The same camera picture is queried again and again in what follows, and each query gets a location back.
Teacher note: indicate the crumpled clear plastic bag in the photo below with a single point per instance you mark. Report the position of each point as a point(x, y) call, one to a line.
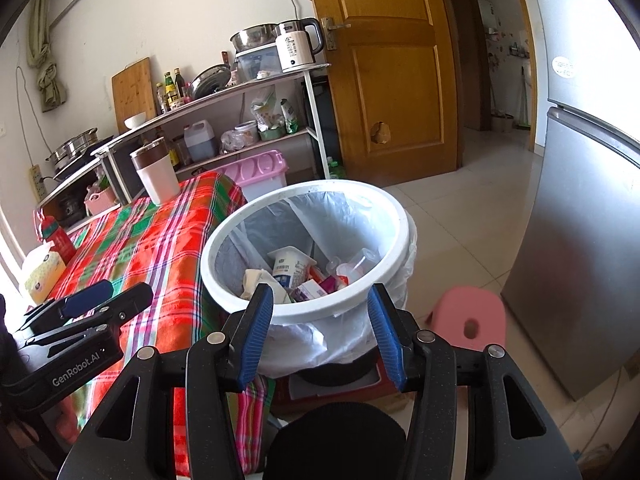
point(231, 141)

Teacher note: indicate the grey refrigerator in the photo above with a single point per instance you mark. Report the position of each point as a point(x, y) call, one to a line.
point(575, 260)

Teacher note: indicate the pink plastic stool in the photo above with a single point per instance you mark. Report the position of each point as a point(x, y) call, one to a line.
point(450, 310)

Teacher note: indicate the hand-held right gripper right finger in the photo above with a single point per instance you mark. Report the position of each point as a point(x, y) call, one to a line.
point(382, 330)

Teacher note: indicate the white ribbed bowl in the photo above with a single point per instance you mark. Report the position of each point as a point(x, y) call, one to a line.
point(135, 121)

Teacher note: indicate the red water bottle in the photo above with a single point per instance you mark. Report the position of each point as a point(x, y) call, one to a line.
point(62, 245)

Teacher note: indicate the hanging green cloth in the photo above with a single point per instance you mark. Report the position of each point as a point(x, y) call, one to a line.
point(47, 75)

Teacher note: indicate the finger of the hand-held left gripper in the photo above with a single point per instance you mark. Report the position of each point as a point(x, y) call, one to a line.
point(87, 297)
point(127, 302)

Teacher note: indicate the green glass bottle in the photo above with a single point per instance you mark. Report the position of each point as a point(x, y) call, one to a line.
point(336, 169)

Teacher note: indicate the brown bottle with yellow label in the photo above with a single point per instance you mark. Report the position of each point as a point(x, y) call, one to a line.
point(174, 152)

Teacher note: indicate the white plastic tub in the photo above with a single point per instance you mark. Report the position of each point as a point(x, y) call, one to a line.
point(246, 132)

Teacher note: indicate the white-rimmed trash bin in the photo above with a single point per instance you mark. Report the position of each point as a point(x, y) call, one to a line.
point(350, 195)

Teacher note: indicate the green white squeeze bottle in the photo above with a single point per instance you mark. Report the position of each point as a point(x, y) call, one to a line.
point(290, 116)

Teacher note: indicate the metal shelf rack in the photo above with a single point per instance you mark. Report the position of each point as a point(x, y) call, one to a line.
point(215, 97)

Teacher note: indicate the wooden cutting board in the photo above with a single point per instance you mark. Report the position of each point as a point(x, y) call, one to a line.
point(131, 90)

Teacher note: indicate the wooden door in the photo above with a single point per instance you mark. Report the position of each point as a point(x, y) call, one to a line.
point(390, 60)

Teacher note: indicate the pink basket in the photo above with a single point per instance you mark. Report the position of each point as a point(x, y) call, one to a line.
point(100, 201)

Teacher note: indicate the pink storage bin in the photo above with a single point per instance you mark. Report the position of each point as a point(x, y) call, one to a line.
point(255, 170)

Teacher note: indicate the small seasoning bottle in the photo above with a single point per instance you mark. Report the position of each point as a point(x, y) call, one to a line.
point(161, 99)

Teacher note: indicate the purple milk carton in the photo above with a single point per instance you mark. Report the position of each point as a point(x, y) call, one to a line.
point(307, 291)

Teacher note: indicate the white yogurt cup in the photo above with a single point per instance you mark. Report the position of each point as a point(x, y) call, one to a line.
point(290, 265)

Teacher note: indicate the black induction cooker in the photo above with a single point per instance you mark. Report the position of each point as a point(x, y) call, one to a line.
point(80, 169)

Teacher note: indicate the clear plastic bin liner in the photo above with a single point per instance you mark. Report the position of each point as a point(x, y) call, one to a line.
point(320, 220)

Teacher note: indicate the plastic jug with dark liquid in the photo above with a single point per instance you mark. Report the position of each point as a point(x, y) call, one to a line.
point(199, 141)

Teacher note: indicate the yellow-label oil bottle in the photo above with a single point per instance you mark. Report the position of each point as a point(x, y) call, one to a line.
point(171, 91)

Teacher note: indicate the green bowl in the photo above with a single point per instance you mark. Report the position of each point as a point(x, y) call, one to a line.
point(272, 133)

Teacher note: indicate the purple snack wrapper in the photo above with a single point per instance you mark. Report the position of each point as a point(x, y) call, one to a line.
point(334, 285)

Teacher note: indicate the steel steamer pot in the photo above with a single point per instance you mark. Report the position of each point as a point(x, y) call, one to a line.
point(72, 150)

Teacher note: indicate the clear plastic cup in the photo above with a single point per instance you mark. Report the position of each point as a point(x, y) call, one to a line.
point(362, 260)

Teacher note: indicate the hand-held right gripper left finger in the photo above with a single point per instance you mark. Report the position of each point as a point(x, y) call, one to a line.
point(257, 335)

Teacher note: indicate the soft tissue pack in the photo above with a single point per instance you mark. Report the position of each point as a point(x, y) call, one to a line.
point(42, 272)

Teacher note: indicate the dark sauce bottle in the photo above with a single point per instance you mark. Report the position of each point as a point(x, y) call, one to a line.
point(180, 85)

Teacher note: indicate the clear plastic storage box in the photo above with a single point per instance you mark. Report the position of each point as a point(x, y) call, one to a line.
point(257, 62)

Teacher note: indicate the white electric kettle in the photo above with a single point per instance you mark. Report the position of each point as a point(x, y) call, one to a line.
point(295, 50)

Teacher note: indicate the white tissue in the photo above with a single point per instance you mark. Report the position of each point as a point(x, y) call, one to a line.
point(255, 282)

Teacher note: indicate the steel mixing bowl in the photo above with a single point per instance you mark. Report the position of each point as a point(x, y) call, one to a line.
point(252, 37)

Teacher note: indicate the printed food bags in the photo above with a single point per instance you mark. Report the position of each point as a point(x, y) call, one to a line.
point(267, 110)

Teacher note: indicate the white mug with brown lid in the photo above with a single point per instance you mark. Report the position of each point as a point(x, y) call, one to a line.
point(155, 175)

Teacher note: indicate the white power strip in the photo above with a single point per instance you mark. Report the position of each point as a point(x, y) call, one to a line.
point(37, 182)

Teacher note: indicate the red green plaid tablecloth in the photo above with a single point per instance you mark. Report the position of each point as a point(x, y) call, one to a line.
point(150, 240)

